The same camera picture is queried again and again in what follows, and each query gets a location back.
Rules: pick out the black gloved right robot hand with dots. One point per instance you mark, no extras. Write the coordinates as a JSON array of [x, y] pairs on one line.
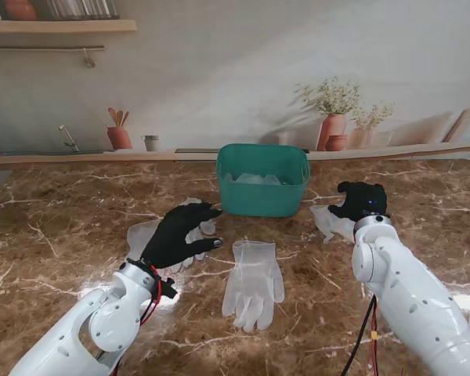
[[366, 199]]

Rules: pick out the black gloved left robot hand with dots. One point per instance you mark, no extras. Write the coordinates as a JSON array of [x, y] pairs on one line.
[[172, 239]]

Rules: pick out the translucent white disposable glove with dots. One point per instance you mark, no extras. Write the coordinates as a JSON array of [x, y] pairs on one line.
[[325, 223], [139, 237], [254, 179], [228, 178], [254, 282], [207, 226]]

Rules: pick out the green plastic basket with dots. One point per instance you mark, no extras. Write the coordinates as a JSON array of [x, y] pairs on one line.
[[258, 199]]

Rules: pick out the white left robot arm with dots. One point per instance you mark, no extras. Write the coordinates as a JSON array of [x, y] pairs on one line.
[[94, 321]]

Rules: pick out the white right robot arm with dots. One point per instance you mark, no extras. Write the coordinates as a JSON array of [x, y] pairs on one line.
[[407, 297]]

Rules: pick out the printed kitchen scene backdrop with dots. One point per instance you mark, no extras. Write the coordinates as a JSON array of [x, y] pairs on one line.
[[235, 58]]

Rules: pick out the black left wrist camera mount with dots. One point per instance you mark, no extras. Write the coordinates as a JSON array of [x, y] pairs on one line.
[[169, 289]]

